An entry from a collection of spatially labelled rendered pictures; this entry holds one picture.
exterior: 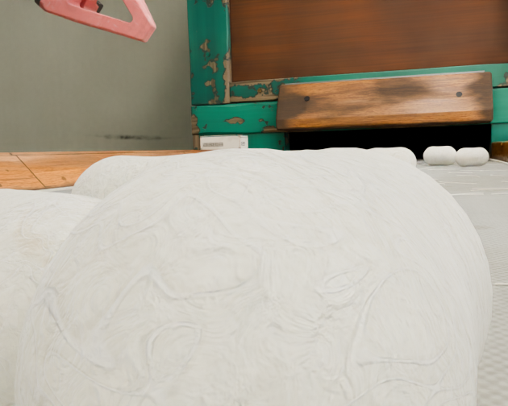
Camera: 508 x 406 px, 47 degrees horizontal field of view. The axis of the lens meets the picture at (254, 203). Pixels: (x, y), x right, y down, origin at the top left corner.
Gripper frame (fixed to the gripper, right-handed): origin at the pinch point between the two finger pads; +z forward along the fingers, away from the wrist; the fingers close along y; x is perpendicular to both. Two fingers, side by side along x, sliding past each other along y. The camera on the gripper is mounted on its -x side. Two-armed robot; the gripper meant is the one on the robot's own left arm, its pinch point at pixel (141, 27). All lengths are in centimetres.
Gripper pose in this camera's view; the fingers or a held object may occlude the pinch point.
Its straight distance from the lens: 45.0
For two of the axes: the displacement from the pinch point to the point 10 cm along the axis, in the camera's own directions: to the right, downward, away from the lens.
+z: 7.4, 6.5, -1.7
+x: -6.0, 7.6, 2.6
